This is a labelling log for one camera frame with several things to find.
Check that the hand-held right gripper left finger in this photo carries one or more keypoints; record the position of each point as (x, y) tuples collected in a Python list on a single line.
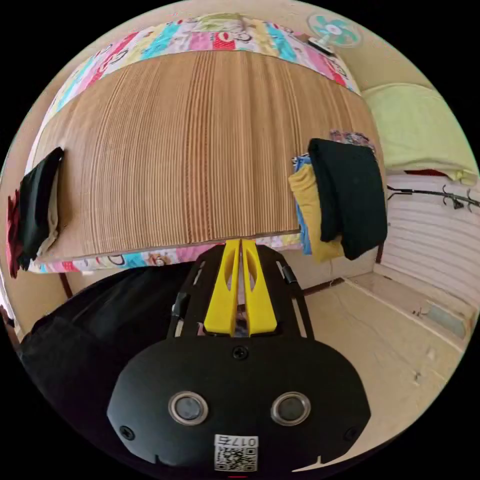
[(222, 300)]

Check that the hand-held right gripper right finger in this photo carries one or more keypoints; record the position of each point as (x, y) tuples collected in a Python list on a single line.
[(259, 303)]

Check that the pile of clothes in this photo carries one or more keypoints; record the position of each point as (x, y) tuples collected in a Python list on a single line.
[(35, 210), (348, 195)]

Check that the bed with woven mat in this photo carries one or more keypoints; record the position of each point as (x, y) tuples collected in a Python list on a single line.
[(180, 150)]

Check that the black coat rack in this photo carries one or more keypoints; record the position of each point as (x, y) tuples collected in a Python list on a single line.
[(442, 195)]

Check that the light green blanket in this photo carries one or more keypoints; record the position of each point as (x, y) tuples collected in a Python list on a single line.
[(412, 127)]

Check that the teal fan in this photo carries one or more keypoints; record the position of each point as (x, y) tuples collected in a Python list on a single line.
[(333, 32)]

